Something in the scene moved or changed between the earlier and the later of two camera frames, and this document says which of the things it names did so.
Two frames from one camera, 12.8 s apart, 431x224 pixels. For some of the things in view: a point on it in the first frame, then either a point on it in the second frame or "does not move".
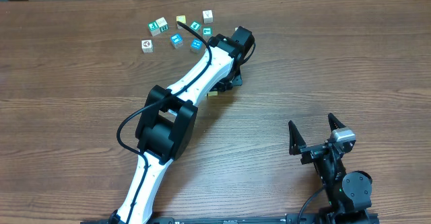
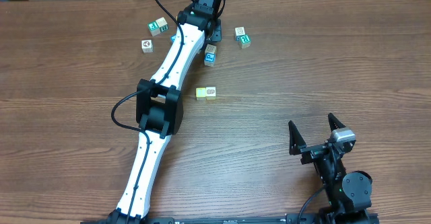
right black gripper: x=312 y=152 does not move
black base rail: x=318 y=218 does not move
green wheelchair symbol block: x=153 y=28 does not move
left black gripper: x=236 y=77 to x=217 y=30
